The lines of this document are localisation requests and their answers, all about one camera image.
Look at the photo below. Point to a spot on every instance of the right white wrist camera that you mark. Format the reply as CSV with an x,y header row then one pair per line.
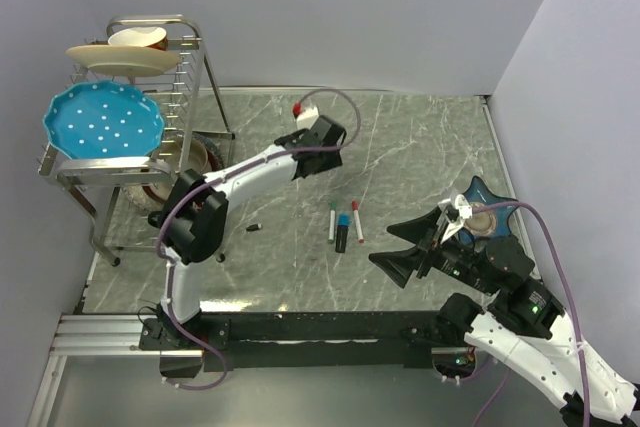
x,y
454,212

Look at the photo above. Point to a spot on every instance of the white and red bowl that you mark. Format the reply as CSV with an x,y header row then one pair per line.
x,y
149,37

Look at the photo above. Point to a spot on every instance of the white pen green tip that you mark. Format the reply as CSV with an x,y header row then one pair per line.
x,y
332,225

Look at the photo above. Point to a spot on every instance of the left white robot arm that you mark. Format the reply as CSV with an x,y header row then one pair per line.
x,y
193,220

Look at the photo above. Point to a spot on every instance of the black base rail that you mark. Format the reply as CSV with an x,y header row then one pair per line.
x,y
218,342

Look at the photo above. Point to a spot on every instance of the blue marker cap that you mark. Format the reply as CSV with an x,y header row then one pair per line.
x,y
343,220

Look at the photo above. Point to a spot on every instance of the patterned rim plate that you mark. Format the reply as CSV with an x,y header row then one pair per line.
x,y
137,193

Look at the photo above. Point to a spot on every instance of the black marker blue tip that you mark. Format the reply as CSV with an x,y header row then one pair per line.
x,y
341,237

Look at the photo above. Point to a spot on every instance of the cream flat plate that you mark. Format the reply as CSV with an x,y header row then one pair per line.
x,y
123,61

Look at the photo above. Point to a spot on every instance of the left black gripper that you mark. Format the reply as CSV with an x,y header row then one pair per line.
x,y
333,160

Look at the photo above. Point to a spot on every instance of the small black pen cap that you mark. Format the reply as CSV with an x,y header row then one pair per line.
x,y
254,227

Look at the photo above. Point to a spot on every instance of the blue star-shaped dish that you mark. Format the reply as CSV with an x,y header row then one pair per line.
x,y
487,225

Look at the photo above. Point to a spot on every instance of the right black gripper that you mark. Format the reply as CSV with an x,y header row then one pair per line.
x,y
418,231

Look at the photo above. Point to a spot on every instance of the cream deep bowl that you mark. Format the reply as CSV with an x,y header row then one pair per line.
x,y
170,152

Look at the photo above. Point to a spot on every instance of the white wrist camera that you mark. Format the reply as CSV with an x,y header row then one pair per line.
x,y
454,212
305,117

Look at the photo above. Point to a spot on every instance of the white pen red tip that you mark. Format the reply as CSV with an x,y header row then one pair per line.
x,y
358,225

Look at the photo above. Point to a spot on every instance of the metal dish rack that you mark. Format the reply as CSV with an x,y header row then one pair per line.
x,y
95,185

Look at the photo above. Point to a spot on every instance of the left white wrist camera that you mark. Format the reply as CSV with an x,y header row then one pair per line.
x,y
305,117

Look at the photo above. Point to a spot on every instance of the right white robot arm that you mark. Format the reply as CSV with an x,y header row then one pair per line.
x,y
525,327

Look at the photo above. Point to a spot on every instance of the blue polka dot plate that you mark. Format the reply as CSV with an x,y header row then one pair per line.
x,y
103,119

